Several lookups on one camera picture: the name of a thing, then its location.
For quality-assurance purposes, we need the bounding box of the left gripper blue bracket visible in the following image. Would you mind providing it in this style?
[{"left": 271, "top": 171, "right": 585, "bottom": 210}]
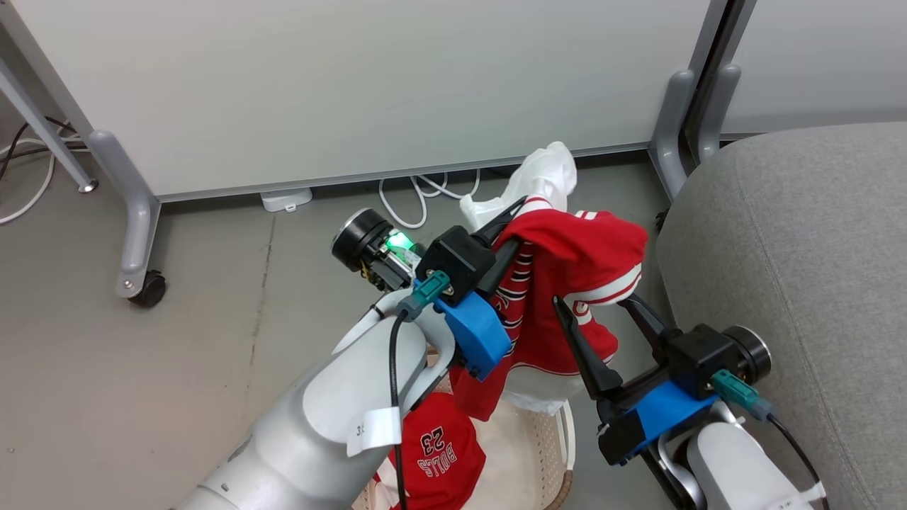
[{"left": 332, "top": 197, "right": 529, "bottom": 381}]

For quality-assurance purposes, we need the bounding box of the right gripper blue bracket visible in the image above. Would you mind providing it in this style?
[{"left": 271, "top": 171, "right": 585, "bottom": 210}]
[{"left": 553, "top": 294, "right": 773, "bottom": 466}]

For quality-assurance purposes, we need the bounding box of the red striped sports garment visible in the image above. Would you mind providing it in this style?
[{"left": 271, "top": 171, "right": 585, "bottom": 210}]
[{"left": 450, "top": 198, "right": 649, "bottom": 422}]

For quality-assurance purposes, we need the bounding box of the white garment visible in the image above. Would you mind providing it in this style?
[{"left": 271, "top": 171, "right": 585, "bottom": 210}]
[{"left": 459, "top": 142, "right": 578, "bottom": 415}]

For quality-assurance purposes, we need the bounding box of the red Bulls 23 jersey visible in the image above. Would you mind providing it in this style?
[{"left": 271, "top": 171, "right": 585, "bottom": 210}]
[{"left": 372, "top": 392, "right": 487, "bottom": 510}]

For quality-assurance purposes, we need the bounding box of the cream perforated laundry basket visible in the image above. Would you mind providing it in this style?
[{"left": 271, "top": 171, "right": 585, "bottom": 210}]
[{"left": 351, "top": 347, "right": 576, "bottom": 510}]

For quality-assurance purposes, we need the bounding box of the grey fabric sofa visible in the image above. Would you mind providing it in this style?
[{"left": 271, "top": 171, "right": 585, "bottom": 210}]
[{"left": 655, "top": 122, "right": 907, "bottom": 510}]

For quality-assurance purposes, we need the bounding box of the large white partition panel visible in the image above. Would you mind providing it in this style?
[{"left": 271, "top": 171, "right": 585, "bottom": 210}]
[{"left": 0, "top": 0, "right": 713, "bottom": 203}]

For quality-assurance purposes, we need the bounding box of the white power adapter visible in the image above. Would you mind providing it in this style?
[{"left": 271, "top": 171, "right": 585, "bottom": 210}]
[{"left": 260, "top": 188, "right": 313, "bottom": 213}]

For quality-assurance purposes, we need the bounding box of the white paper tag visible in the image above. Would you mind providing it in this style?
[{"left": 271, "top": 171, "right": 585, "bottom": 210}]
[{"left": 346, "top": 406, "right": 402, "bottom": 458}]

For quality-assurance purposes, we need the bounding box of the small white partition panel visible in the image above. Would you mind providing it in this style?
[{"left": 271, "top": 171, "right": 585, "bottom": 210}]
[{"left": 719, "top": 0, "right": 907, "bottom": 135}]

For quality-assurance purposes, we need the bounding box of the grey partition leg with caster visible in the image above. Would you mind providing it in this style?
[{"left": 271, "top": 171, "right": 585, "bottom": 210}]
[{"left": 89, "top": 130, "right": 167, "bottom": 309}]

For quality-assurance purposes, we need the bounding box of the thin grey metal leg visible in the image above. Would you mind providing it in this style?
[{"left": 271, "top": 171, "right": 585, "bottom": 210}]
[{"left": 0, "top": 60, "right": 98, "bottom": 193}]

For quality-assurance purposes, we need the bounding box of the white looped floor cable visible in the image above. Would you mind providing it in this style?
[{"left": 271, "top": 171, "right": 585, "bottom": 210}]
[{"left": 378, "top": 170, "right": 483, "bottom": 230}]

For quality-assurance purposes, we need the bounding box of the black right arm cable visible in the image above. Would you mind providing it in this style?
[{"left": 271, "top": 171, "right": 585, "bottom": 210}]
[{"left": 711, "top": 368, "right": 830, "bottom": 497}]

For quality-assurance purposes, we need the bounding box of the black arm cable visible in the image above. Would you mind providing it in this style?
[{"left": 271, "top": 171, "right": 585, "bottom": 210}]
[
  {"left": 388, "top": 269, "right": 454, "bottom": 510},
  {"left": 711, "top": 368, "right": 830, "bottom": 497}
]

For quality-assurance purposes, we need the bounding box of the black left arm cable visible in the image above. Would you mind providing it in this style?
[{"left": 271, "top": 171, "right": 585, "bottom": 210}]
[{"left": 388, "top": 269, "right": 454, "bottom": 510}]

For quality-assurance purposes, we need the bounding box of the black floor cable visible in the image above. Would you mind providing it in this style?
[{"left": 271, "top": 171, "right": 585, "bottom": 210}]
[{"left": 0, "top": 117, "right": 75, "bottom": 181}]

